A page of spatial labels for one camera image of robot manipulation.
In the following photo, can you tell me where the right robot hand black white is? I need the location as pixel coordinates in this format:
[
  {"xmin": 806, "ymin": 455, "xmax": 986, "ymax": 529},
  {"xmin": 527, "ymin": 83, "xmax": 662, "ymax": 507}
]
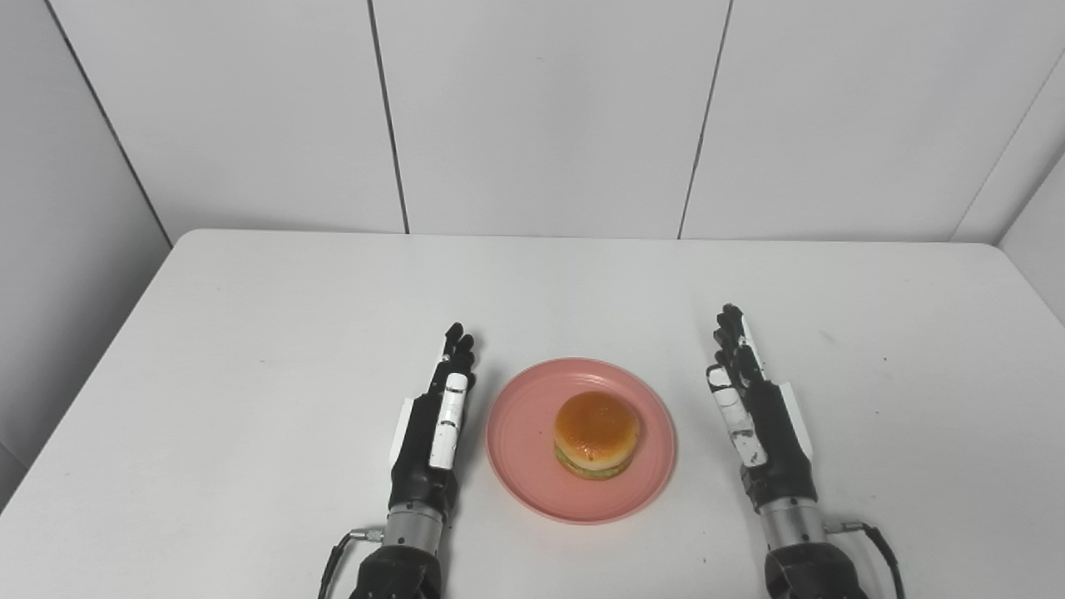
[{"xmin": 706, "ymin": 304, "xmax": 818, "ymax": 512}]

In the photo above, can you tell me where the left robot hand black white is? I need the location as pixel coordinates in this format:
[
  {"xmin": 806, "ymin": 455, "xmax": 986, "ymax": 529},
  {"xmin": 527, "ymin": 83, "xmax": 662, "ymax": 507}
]
[{"xmin": 388, "ymin": 322, "xmax": 478, "ymax": 512}]

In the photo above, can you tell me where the pink round plate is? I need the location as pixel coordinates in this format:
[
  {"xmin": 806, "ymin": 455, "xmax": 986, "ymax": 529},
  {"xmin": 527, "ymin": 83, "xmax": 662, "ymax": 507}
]
[{"xmin": 487, "ymin": 358, "xmax": 677, "ymax": 525}]

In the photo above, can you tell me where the toy hamburger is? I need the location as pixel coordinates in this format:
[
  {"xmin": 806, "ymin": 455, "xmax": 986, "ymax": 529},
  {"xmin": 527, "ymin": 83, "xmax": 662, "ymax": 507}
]
[{"xmin": 553, "ymin": 391, "xmax": 641, "ymax": 481}]

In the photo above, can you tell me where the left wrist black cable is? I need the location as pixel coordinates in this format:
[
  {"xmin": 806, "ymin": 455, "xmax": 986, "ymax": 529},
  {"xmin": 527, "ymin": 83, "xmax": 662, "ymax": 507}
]
[{"xmin": 318, "ymin": 527, "xmax": 385, "ymax": 599}]

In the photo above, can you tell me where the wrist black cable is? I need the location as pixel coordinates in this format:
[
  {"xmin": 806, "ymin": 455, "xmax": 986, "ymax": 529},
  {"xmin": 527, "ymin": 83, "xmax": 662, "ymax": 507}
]
[
  {"xmin": 318, "ymin": 527, "xmax": 385, "ymax": 599},
  {"xmin": 824, "ymin": 519, "xmax": 906, "ymax": 599}
]

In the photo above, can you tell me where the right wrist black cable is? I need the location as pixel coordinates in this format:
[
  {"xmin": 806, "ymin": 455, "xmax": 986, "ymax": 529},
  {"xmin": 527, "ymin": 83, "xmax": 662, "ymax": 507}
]
[{"xmin": 824, "ymin": 519, "xmax": 906, "ymax": 599}]

